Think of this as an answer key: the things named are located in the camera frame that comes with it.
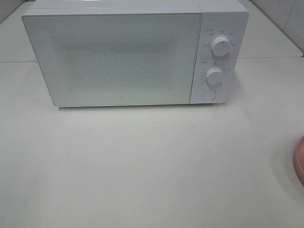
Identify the lower white control knob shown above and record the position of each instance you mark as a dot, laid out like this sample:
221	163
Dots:
214	75

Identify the round door release button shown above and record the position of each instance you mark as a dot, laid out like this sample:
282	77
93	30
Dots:
209	94

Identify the white microwave door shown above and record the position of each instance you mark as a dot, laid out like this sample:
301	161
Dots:
105	60

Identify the pink round plate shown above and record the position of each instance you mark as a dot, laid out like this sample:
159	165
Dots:
299	160

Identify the upper white control knob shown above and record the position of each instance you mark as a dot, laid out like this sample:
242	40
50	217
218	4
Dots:
221	45

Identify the white microwave oven body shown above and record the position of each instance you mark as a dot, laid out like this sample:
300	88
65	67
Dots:
218	17

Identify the white control knob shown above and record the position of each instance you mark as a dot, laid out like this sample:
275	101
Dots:
214	75
221	45

